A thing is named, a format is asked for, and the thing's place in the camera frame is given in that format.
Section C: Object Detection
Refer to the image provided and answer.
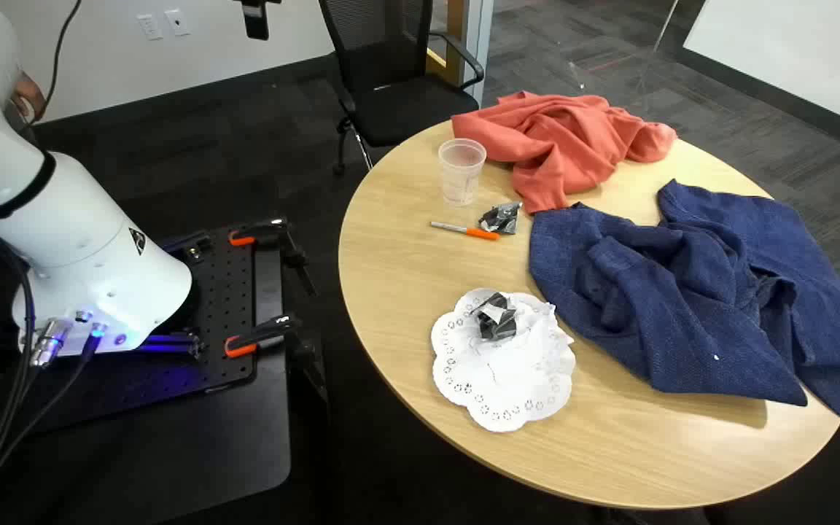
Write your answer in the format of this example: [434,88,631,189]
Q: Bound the black and orange clamp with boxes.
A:
[224,217,291,250]
[223,312,297,361]

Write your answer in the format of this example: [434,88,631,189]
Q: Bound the black wall-mounted device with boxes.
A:
[240,0,271,45]

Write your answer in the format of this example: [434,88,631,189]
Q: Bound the grey cable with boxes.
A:
[0,339,58,525]

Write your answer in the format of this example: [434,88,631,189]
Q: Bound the black robot cart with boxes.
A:
[0,217,297,525]

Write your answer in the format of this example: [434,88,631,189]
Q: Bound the blue cloth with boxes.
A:
[529,177,840,420]

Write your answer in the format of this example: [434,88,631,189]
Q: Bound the small black binder clip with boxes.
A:
[472,288,523,344]

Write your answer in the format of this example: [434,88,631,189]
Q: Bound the white paper doily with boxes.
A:
[428,287,579,434]

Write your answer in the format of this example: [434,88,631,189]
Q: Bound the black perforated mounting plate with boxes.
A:
[141,218,291,396]

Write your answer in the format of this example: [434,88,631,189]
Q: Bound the orange and silver pen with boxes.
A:
[425,218,501,246]

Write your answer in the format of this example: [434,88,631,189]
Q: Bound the orange cloth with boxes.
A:
[450,91,681,217]

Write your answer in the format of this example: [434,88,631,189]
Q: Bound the clear plastic measuring cup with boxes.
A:
[434,135,491,211]

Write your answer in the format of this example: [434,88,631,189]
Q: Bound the black wall cable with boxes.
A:
[38,0,84,125]

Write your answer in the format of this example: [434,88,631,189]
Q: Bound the black office chair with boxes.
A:
[316,0,491,177]

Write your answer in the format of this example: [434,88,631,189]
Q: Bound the white wall outlet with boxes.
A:
[135,10,167,45]
[164,7,194,42]

